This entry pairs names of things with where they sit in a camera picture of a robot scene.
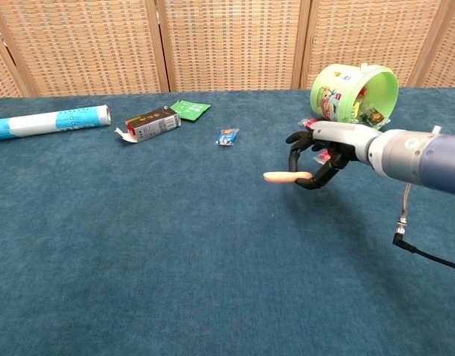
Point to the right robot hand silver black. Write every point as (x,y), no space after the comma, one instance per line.
(342,139)

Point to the peach sausage-shaped stick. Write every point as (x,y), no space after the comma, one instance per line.
(281,177)

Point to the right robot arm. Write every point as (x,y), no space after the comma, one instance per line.
(427,159)

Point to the green yellow wrapped candy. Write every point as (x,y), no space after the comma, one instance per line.
(374,116)

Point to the pink wrapped candy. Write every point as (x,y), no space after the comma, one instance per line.
(305,122)

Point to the light green plastic bucket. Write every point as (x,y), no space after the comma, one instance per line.
(331,92)

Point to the woven bamboo screen panel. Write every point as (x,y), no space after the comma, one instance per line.
(86,48)
(446,55)
(361,33)
(231,44)
(5,74)

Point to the blue wrapped candy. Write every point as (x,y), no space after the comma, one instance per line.
(227,136)

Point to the green foil packet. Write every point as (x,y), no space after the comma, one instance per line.
(190,109)

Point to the black and grey carton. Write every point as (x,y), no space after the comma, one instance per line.
(153,124)

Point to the blue felt table cloth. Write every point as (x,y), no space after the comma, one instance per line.
(175,241)

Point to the blue and white tube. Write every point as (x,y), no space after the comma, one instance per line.
(35,124)

